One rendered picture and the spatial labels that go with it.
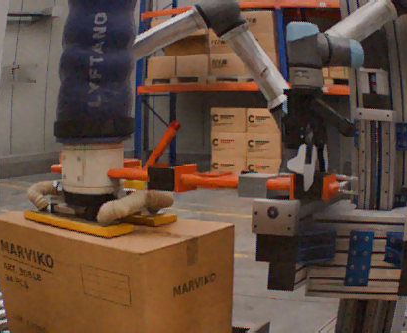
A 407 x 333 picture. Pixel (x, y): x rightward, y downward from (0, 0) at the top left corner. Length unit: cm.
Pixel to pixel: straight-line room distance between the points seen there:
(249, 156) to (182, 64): 183
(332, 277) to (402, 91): 63
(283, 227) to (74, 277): 60
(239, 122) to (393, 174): 785
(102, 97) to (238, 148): 812
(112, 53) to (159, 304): 62
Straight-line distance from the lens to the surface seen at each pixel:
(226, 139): 968
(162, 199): 154
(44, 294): 158
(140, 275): 132
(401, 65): 187
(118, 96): 153
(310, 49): 128
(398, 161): 188
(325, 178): 125
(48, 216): 157
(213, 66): 973
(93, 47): 152
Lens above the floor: 124
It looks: 5 degrees down
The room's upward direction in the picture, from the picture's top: straight up
